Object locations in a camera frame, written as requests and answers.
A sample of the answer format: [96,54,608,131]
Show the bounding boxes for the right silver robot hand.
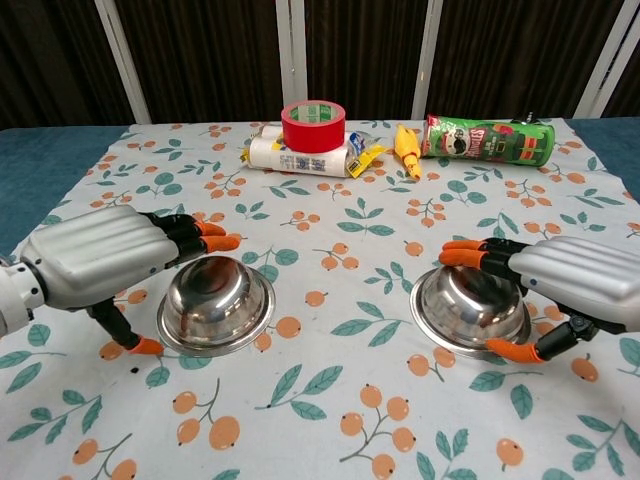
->
[438,235,640,367]

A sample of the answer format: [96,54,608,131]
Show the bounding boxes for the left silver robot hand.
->
[19,204,241,357]

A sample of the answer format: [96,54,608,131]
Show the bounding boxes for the small metal bowl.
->
[409,263,532,359]
[156,254,277,359]

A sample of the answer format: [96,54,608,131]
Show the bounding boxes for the floral tablecloth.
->
[0,118,640,480]

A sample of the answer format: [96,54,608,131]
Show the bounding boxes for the green chips can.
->
[420,113,557,166]

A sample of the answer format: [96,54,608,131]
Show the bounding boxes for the white bag rolls pack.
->
[242,124,381,179]

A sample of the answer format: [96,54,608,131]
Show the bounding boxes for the yellow rubber chicken toy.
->
[393,123,425,180]

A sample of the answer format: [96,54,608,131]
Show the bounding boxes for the red tape roll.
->
[280,100,347,153]

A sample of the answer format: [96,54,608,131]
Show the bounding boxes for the yellow plastic clip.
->
[346,144,396,180]

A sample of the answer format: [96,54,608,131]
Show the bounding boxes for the white partition frame post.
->
[275,0,307,121]
[94,0,151,124]
[574,0,640,119]
[410,0,454,120]

